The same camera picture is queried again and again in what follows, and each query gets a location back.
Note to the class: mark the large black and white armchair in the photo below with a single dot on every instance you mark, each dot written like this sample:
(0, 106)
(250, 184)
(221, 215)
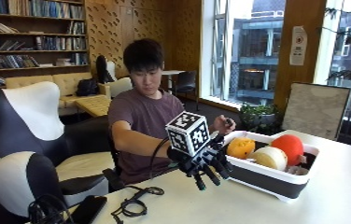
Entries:
(21, 124)

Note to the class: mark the yellow tufted ottoman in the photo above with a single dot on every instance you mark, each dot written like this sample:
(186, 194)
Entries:
(93, 105)

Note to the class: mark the white and black plastic basin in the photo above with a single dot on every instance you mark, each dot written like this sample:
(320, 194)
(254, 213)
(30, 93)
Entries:
(266, 179)

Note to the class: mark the white paper notice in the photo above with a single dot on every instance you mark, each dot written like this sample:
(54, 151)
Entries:
(297, 46)

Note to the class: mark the small black and white armchair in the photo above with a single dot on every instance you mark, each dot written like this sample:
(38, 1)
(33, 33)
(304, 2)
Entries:
(13, 183)

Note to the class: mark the wooden bookshelf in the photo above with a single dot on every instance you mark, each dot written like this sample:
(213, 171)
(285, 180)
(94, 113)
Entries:
(29, 34)

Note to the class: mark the potted green plant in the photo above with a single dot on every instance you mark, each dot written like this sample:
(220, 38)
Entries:
(258, 117)

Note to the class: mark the white round table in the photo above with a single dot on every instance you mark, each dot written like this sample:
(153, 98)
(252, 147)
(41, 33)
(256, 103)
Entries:
(169, 74)

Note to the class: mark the the person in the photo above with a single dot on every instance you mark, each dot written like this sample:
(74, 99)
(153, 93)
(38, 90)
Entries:
(145, 115)

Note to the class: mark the rows of books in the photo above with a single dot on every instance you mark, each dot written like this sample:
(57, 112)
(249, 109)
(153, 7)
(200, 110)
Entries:
(25, 40)

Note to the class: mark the orange fruit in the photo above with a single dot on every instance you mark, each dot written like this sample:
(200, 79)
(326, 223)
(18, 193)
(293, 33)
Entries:
(240, 147)

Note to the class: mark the small black object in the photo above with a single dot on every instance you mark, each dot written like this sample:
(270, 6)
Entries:
(228, 121)

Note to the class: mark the flat black device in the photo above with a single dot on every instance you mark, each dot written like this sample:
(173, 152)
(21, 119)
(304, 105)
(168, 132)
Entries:
(88, 209)

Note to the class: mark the black and white highback chair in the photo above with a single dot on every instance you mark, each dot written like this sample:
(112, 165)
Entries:
(104, 70)

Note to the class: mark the black backpack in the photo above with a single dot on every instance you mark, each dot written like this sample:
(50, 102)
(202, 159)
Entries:
(86, 87)

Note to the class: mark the red-orange round fruit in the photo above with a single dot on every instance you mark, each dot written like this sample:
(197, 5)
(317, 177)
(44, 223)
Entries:
(288, 148)

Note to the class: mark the white cube with black markers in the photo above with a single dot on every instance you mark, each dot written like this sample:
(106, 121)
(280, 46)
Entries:
(186, 134)

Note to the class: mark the framed grey board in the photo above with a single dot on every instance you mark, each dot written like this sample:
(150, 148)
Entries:
(316, 110)

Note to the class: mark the beige leather sofa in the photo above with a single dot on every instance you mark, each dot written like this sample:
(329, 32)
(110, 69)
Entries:
(65, 85)

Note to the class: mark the pale yellow melon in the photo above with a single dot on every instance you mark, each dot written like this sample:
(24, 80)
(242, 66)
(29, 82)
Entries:
(270, 158)

